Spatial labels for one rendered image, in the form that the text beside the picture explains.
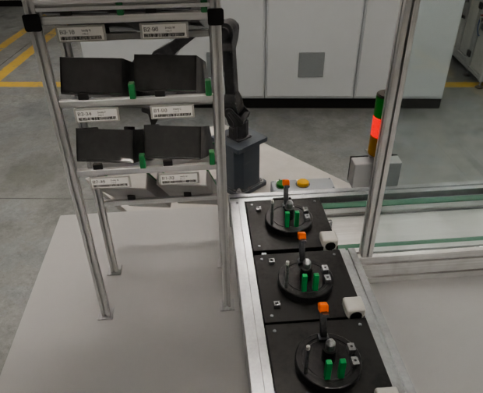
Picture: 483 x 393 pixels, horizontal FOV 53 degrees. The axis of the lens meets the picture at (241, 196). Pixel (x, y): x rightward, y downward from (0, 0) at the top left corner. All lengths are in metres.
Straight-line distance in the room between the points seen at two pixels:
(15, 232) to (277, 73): 2.50
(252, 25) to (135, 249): 2.99
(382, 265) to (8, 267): 2.20
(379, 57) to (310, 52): 0.60
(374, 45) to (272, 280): 3.37
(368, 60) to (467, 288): 3.17
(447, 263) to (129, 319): 0.89
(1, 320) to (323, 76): 3.15
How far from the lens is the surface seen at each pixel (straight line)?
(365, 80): 4.51
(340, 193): 1.61
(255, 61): 4.35
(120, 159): 1.11
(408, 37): 1.09
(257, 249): 1.34
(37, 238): 3.19
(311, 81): 4.43
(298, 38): 4.30
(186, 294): 1.39
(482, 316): 1.46
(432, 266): 1.47
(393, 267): 1.43
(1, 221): 3.44
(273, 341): 1.13
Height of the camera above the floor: 1.85
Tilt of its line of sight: 34 degrees down
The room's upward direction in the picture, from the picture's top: 1 degrees counter-clockwise
